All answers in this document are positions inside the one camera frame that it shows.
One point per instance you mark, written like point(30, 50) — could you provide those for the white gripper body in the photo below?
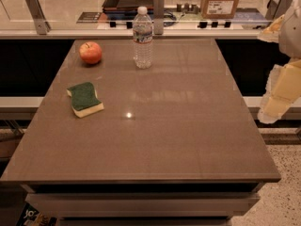
point(292, 35)

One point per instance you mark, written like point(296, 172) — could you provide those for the red apple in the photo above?
point(90, 52)

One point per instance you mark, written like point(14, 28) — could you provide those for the middle metal glass bracket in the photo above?
point(158, 17)

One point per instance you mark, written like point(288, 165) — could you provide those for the colourful package on floor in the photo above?
point(30, 216)

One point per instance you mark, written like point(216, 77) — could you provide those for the clear plastic water bottle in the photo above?
point(142, 37)

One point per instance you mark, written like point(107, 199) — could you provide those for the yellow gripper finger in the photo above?
point(282, 89)
point(272, 32)

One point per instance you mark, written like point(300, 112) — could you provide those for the metal glass bracket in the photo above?
point(158, 17)
point(275, 8)
point(40, 22)

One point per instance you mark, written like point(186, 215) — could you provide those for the right metal glass bracket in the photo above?
point(275, 8)

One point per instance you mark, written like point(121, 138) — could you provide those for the brown cardboard box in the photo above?
point(218, 9)

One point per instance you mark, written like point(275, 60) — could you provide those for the white drawer front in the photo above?
point(143, 205)

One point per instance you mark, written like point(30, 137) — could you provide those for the left metal glass bracket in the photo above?
point(40, 22)

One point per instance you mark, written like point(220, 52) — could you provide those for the green and yellow sponge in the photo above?
point(84, 100)

